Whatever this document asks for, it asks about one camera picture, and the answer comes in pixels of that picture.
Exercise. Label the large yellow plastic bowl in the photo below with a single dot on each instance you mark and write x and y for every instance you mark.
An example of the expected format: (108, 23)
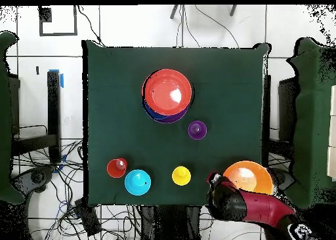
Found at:
(262, 177)

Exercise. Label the large purple plastic bowl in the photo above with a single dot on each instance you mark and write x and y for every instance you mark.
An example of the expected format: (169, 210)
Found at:
(176, 118)

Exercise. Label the orange shallow plastic bowl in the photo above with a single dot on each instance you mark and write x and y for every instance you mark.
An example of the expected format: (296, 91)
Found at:
(162, 93)

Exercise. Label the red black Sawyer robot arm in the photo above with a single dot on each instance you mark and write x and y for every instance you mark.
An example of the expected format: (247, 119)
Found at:
(262, 206)

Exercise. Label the yellow plastic cup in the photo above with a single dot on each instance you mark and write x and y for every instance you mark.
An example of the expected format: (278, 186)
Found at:
(181, 175)

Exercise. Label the purple plastic cup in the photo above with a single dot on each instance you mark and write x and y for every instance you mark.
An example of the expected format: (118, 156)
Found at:
(197, 130)

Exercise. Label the small cyan plastic bowl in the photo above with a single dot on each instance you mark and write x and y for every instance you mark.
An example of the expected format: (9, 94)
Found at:
(136, 183)

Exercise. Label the orange-red plastic cup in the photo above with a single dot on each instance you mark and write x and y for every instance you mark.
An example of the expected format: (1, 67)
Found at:
(114, 169)

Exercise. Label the green cloth side table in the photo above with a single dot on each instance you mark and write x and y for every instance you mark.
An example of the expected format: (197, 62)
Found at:
(312, 119)
(5, 119)

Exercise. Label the white boxes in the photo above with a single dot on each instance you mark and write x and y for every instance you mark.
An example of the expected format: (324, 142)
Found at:
(332, 132)

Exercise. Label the black power strip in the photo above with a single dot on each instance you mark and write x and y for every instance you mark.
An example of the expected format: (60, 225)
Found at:
(88, 219)

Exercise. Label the dark green tablecloth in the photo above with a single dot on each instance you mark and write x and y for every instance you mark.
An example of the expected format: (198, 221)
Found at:
(118, 67)

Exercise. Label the grey tripod leg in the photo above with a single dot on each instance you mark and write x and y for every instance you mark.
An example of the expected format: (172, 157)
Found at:
(233, 11)
(174, 12)

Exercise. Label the blue tape strip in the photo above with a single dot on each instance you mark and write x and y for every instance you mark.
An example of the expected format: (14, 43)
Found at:
(62, 80)

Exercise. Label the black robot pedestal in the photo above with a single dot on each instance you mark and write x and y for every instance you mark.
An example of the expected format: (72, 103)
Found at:
(170, 224)

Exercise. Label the black pedestal leg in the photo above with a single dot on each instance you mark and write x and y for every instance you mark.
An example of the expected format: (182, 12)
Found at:
(36, 177)
(284, 178)

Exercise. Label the black square frame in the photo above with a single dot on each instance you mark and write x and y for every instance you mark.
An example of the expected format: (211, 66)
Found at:
(58, 34)

